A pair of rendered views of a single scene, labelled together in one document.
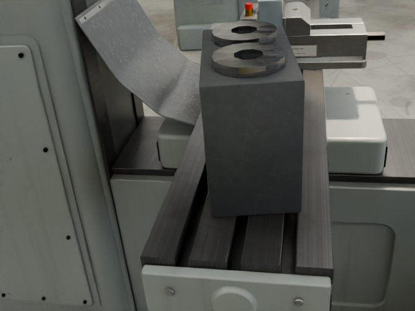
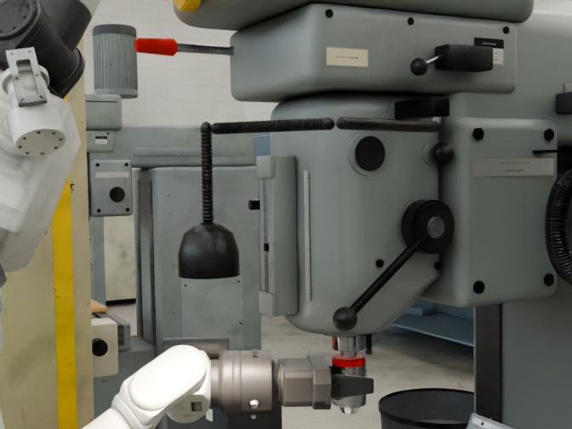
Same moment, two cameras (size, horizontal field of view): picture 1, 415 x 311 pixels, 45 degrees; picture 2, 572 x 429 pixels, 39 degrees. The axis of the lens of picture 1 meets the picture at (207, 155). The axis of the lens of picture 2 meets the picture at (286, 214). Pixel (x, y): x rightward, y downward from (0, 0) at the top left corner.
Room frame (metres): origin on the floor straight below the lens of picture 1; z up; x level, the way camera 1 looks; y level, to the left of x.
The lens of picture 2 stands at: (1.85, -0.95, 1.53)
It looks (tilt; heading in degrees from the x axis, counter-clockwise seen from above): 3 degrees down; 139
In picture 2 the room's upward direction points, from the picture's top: 1 degrees counter-clockwise
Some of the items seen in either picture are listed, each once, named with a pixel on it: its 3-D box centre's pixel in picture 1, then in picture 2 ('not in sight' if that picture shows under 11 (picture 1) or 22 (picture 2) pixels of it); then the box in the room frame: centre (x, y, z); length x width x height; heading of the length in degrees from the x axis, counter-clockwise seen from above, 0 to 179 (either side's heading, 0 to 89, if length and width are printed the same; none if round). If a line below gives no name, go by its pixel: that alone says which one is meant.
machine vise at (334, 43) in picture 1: (285, 34); not in sight; (1.10, -0.20, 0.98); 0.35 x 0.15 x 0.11; 78
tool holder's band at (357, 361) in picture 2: not in sight; (348, 359); (1.07, -0.16, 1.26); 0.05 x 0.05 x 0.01
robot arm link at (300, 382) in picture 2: not in sight; (283, 383); (1.01, -0.23, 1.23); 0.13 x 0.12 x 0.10; 143
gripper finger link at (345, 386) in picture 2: not in sight; (351, 386); (1.09, -0.18, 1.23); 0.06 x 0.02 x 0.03; 53
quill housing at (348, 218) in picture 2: not in sight; (350, 213); (1.07, -0.15, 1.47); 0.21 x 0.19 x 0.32; 167
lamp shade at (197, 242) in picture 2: not in sight; (208, 248); (1.08, -0.40, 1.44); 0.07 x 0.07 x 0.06
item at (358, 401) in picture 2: not in sight; (349, 383); (1.07, -0.16, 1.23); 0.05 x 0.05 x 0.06
